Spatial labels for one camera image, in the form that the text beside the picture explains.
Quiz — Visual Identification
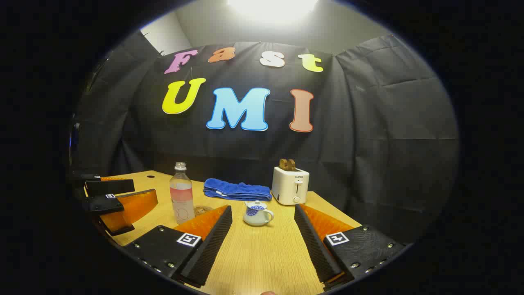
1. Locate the bright ceiling light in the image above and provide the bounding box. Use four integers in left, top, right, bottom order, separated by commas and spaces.
227, 0, 320, 26

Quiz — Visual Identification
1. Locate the blue folded towel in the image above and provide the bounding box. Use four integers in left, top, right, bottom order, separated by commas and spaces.
203, 178, 273, 202

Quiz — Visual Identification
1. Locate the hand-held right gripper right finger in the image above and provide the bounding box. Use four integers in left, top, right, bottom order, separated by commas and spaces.
294, 204, 410, 292

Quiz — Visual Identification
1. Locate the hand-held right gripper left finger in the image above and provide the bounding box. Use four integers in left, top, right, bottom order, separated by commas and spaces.
123, 205, 233, 288

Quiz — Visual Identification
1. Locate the black backdrop cloth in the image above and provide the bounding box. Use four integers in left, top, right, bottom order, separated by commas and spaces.
72, 31, 460, 242

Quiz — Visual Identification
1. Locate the clear plastic water bottle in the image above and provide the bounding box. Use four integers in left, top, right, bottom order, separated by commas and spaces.
169, 162, 196, 225

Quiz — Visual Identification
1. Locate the white blue-patterned teacup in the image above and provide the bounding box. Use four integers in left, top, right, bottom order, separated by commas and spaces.
243, 205, 275, 227

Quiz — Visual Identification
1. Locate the white toaster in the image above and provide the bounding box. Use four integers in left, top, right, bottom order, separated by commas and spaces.
271, 166, 310, 205

